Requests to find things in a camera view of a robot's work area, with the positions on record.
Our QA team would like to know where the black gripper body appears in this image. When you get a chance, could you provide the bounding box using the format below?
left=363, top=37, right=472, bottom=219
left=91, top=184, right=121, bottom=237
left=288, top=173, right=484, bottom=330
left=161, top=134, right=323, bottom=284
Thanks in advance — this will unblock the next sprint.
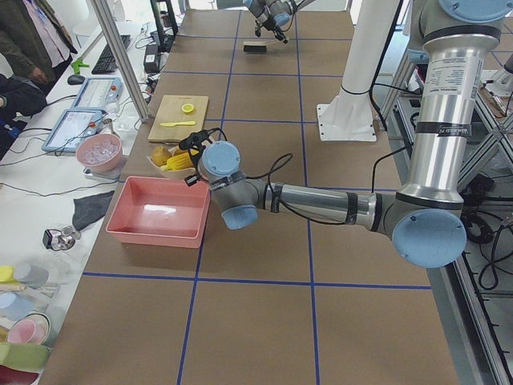
left=178, top=130, right=212, bottom=167
left=254, top=17, right=281, bottom=36

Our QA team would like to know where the yellow toy corn cob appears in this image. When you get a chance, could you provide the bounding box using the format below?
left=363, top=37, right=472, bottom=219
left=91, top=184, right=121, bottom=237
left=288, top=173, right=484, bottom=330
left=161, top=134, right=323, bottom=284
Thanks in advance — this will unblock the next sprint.
left=160, top=152, right=194, bottom=172

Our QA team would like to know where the wooden hand brush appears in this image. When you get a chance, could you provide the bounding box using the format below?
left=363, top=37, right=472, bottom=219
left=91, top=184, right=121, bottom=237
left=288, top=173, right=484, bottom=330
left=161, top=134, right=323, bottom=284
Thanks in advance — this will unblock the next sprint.
left=243, top=40, right=279, bottom=55

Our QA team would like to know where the beige plastic dustpan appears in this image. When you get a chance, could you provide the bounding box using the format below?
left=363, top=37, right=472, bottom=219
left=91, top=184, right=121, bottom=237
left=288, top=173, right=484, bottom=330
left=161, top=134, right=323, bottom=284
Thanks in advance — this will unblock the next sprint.
left=147, top=145, right=196, bottom=180

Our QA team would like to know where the brown toy potato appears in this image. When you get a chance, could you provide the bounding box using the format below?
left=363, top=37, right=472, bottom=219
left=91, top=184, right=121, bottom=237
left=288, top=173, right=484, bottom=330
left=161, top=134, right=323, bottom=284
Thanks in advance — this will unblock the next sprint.
left=151, top=146, right=172, bottom=167

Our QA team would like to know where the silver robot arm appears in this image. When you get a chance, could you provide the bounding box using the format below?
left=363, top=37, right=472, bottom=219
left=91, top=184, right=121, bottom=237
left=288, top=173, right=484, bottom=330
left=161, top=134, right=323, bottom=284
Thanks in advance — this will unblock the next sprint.
left=243, top=0, right=314, bottom=44
left=179, top=1, right=512, bottom=268

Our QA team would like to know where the pink plastic bin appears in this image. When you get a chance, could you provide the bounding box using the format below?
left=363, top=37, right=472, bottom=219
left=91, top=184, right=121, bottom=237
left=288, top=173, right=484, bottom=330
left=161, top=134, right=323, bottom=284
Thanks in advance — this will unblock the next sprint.
left=106, top=176, right=210, bottom=249

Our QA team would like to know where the yellow plastic knife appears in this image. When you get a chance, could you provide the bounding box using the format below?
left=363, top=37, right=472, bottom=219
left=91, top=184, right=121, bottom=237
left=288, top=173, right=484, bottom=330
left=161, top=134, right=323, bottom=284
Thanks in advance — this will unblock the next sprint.
left=160, top=120, right=196, bottom=128

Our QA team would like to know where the wooden cutting board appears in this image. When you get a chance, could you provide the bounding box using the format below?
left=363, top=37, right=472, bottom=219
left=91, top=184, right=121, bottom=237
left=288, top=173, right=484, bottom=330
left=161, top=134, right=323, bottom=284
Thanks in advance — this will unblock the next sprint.
left=147, top=95, right=208, bottom=143

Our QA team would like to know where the yellow lemon slice toy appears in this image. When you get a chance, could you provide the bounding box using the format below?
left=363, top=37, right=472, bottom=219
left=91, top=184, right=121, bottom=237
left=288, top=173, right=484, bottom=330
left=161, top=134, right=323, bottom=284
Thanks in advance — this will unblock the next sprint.
left=181, top=103, right=196, bottom=114

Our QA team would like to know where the pink bowl with ice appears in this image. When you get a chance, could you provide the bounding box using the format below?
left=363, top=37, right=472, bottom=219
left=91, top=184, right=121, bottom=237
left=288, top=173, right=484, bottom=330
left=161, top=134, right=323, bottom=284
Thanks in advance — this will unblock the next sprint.
left=75, top=134, right=123, bottom=173

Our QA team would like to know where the upper blue teach pendant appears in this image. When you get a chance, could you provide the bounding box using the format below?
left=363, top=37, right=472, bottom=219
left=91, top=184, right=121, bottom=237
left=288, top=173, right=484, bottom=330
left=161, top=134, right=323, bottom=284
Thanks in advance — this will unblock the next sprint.
left=72, top=76, right=123, bottom=109

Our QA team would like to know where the blue teach pendant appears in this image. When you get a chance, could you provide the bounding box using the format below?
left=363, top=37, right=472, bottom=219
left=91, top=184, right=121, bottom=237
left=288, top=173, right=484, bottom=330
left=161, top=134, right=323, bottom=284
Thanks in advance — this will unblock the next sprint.
left=42, top=108, right=104, bottom=153
left=72, top=76, right=123, bottom=109

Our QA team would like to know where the black keyboard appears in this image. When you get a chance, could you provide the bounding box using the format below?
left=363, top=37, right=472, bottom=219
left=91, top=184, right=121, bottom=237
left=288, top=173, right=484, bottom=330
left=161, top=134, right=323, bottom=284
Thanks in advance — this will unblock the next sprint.
left=91, top=34, right=131, bottom=75

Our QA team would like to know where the lower blue teach pendant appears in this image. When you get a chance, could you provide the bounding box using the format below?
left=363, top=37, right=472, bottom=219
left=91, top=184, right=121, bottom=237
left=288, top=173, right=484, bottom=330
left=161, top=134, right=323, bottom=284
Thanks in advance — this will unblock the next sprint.
left=42, top=108, right=104, bottom=153

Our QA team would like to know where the grey cloth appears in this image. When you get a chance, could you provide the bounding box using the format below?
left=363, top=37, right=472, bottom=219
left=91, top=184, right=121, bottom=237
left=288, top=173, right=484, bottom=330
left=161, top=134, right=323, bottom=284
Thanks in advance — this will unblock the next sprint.
left=72, top=191, right=114, bottom=230

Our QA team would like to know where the black computer mouse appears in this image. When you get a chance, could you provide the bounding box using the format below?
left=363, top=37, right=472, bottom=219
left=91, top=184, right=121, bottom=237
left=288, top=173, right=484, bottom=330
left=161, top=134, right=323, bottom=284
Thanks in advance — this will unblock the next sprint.
left=67, top=75, right=86, bottom=86

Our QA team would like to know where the standing person in coat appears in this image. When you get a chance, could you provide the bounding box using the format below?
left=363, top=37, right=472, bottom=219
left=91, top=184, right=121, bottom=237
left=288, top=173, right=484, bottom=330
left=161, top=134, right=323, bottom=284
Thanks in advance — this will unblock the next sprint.
left=1, top=0, right=77, bottom=94

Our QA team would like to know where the stack of coloured cups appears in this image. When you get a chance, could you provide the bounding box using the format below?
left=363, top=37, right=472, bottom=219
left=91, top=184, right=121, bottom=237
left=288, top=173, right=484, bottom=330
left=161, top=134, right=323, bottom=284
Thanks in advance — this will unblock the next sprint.
left=1, top=265, right=49, bottom=384

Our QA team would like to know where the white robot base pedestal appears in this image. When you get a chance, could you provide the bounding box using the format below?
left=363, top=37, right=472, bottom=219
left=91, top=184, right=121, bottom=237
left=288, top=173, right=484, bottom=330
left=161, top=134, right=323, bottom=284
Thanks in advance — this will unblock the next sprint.
left=317, top=0, right=402, bottom=142

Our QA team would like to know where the aluminium frame post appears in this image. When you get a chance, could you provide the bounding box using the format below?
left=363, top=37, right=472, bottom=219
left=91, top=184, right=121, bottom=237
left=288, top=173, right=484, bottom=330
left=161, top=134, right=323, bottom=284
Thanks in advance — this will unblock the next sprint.
left=91, top=0, right=151, bottom=123

